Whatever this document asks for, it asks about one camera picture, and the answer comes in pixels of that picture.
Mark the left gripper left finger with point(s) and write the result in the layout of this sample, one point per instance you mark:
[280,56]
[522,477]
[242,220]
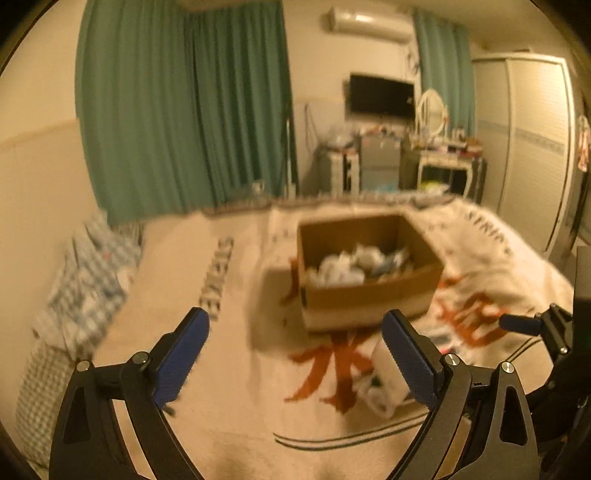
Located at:
[174,355]

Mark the brown cardboard box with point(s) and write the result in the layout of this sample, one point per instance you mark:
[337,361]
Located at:
[353,270]

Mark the white vanity table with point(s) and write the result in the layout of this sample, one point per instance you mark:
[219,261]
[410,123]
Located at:
[463,175]

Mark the green curtain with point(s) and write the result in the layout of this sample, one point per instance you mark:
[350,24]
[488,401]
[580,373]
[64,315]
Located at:
[446,66]
[181,110]

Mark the white oval vanity mirror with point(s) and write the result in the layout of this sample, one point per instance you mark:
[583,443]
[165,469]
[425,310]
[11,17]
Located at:
[431,115]

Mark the green curtain right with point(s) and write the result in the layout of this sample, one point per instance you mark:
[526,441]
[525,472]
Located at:
[446,66]

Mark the green curtain left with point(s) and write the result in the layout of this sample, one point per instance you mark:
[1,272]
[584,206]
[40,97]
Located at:
[181,110]

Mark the white air conditioner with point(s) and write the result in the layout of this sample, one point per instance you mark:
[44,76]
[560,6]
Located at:
[398,28]

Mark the black wall television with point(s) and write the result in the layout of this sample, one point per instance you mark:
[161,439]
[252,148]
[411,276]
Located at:
[381,97]

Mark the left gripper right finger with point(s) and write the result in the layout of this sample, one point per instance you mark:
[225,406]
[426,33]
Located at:
[417,357]

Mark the grey mini fridge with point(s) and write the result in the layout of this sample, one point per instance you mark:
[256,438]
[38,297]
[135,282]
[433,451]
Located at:
[380,158]

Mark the clear water jug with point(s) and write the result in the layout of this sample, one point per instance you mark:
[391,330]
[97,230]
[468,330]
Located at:
[256,190]

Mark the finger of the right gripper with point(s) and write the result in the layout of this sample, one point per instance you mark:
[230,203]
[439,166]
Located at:
[530,326]

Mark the beige woven bed blanket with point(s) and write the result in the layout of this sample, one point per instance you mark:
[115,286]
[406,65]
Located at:
[268,400]

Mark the white mop pole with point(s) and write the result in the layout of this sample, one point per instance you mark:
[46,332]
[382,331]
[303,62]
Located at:
[290,186]

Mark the white suitcase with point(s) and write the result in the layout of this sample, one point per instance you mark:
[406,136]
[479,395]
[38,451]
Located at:
[339,172]

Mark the plaid blue bedsheet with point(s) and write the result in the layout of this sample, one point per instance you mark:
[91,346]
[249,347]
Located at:
[99,266]

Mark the white sliding wardrobe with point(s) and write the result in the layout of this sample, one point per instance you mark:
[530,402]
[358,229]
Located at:
[525,120]

